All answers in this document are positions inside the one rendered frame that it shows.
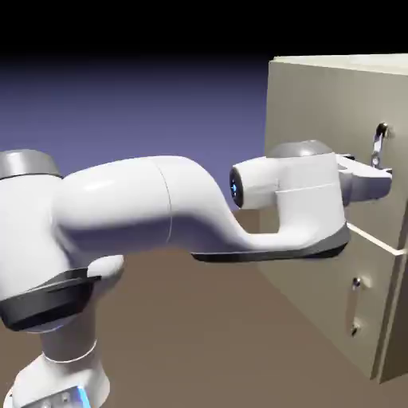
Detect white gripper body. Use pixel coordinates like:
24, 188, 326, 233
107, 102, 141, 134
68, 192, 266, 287
337, 155, 394, 205

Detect curved silver door handle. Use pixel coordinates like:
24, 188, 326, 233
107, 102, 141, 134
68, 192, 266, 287
369, 122, 395, 170

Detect beige cabinet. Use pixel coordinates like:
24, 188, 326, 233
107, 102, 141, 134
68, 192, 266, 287
257, 53, 408, 386

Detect beige cabinet door with curved handle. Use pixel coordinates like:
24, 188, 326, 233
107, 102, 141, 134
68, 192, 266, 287
260, 59, 408, 256

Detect beige cabinet door with flat handle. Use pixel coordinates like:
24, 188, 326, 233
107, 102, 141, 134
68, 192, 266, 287
257, 210, 406, 381

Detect flat beige door handle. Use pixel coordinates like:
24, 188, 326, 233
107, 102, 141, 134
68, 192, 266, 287
345, 276, 365, 339

